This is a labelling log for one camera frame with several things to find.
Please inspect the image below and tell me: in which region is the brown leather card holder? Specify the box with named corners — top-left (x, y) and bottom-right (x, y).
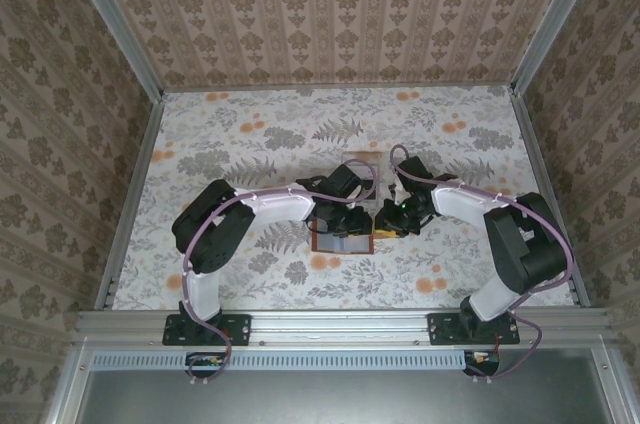
top-left (309, 227), bottom-right (376, 255)

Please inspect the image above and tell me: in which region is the black connector box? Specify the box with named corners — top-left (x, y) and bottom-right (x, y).
top-left (462, 349), bottom-right (502, 378)
top-left (185, 351), bottom-right (227, 379)

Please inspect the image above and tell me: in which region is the floral patterned table cover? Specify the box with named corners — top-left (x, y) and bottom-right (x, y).
top-left (107, 86), bottom-right (576, 310)

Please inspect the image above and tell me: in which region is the aluminium frame post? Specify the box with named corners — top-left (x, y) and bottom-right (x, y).
top-left (58, 0), bottom-right (166, 101)
top-left (510, 0), bottom-right (614, 95)

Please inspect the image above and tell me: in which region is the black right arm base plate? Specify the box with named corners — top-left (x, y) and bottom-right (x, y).
top-left (428, 312), bottom-right (521, 347)

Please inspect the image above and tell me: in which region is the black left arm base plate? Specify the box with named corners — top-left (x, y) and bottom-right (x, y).
top-left (162, 312), bottom-right (251, 347)

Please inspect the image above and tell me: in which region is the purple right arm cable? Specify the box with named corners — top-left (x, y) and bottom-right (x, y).
top-left (388, 144), bottom-right (575, 386)

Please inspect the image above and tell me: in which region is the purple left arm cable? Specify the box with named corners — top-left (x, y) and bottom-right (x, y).
top-left (179, 158), bottom-right (380, 386)

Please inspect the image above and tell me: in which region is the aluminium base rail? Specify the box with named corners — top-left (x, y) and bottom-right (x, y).
top-left (74, 309), bottom-right (614, 345)

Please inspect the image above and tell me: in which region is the aluminium table side rail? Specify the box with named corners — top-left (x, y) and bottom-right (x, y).
top-left (509, 88), bottom-right (591, 310)
top-left (94, 91), bottom-right (166, 313)

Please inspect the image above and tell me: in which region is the grey metal sheet panel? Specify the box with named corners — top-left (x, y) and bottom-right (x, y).
top-left (47, 368), bottom-right (614, 424)

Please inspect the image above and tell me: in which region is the grey slotted cable duct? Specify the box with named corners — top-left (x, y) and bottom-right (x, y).
top-left (92, 349), bottom-right (469, 371)

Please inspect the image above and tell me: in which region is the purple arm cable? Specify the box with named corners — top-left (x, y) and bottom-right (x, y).
top-left (179, 158), bottom-right (380, 386)
top-left (388, 144), bottom-right (575, 386)

